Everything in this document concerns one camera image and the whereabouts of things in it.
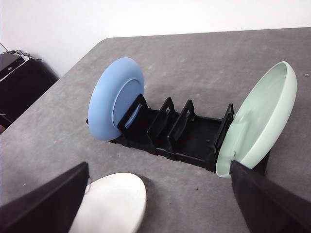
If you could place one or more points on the black dish rack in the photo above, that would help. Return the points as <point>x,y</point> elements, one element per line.
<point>180,136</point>

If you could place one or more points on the blue plate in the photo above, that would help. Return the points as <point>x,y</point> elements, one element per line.
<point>115,91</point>

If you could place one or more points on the white plate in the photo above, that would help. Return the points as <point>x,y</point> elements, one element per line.
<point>116,203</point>

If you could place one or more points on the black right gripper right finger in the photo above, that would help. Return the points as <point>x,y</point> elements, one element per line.
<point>266,205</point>

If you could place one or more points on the green plate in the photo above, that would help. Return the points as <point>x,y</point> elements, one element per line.
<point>258,119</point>

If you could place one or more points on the black device in background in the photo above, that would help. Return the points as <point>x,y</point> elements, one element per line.
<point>23,80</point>

